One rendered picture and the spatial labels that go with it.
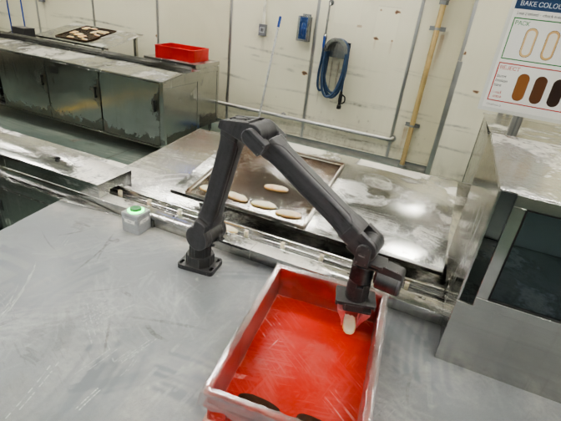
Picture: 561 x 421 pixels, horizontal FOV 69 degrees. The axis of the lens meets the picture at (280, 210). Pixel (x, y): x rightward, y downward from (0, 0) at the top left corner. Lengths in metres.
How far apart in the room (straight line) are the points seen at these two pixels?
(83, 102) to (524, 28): 4.02
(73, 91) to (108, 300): 3.83
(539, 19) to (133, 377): 1.82
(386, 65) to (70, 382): 4.42
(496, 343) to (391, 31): 4.08
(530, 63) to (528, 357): 1.20
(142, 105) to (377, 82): 2.56
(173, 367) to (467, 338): 0.71
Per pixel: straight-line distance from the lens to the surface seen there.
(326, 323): 1.17
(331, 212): 0.97
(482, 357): 1.18
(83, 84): 4.77
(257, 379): 1.01
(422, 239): 1.51
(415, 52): 4.85
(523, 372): 1.20
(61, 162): 1.89
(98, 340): 1.13
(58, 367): 1.10
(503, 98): 1.98
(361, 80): 4.97
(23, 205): 2.06
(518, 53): 1.96
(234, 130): 1.03
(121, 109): 4.48
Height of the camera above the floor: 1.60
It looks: 27 degrees down
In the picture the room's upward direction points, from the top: 7 degrees clockwise
